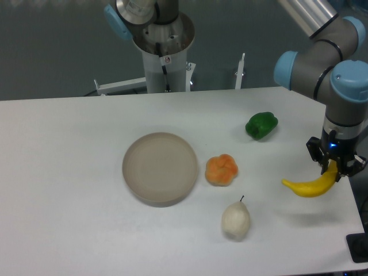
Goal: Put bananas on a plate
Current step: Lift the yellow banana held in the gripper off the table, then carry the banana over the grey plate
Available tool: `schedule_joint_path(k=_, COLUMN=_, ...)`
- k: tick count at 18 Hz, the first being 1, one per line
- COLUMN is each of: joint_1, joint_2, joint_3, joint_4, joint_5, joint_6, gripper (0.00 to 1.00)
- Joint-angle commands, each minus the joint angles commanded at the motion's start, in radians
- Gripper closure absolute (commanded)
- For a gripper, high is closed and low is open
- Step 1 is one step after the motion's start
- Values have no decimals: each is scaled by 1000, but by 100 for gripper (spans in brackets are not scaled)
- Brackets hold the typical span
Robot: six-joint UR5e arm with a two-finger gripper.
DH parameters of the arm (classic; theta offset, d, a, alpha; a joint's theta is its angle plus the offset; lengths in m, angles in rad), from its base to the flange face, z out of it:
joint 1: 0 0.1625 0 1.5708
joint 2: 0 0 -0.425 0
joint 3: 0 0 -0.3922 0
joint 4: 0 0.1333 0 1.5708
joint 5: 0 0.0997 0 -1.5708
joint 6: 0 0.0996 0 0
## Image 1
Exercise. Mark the white left support bracket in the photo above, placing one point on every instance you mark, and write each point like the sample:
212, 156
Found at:
122, 86

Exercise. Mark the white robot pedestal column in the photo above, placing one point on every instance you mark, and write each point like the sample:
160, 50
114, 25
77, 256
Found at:
164, 52

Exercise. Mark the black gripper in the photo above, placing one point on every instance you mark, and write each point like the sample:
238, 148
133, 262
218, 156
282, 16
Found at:
342, 151

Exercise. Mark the white support bracket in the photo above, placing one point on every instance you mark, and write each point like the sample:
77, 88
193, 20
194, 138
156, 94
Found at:
122, 86
240, 72

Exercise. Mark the yellow banana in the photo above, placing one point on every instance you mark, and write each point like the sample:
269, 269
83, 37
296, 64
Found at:
316, 187

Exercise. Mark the pale white pear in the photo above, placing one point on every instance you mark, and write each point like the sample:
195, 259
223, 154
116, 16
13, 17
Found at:
236, 221

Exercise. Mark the black device at table edge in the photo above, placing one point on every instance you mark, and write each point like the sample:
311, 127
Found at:
357, 244

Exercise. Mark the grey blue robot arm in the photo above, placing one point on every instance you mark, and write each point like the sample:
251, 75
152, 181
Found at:
325, 73

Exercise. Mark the white right support bracket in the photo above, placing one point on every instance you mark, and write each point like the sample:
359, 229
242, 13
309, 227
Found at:
240, 72

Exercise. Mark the beige round plate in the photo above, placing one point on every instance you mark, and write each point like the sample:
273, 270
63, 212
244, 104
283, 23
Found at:
160, 169

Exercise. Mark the green bell pepper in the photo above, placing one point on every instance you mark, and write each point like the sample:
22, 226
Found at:
261, 124

